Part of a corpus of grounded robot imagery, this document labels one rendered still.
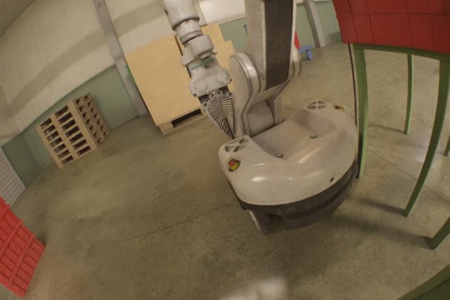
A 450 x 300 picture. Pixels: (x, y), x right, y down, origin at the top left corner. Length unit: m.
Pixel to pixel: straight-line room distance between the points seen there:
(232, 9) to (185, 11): 4.08
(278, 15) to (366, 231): 0.79
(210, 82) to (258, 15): 0.21
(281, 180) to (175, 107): 1.80
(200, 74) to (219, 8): 4.06
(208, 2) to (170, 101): 2.84
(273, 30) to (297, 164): 0.37
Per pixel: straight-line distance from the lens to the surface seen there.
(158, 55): 2.14
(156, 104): 2.18
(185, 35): 0.45
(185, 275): 0.87
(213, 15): 4.38
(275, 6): 0.50
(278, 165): 0.55
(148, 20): 4.36
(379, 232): 0.84
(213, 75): 0.43
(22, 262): 1.95
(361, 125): 0.82
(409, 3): 0.57
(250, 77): 0.58
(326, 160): 0.58
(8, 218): 1.93
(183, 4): 0.46
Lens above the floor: 0.71
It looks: 25 degrees down
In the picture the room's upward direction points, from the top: 21 degrees counter-clockwise
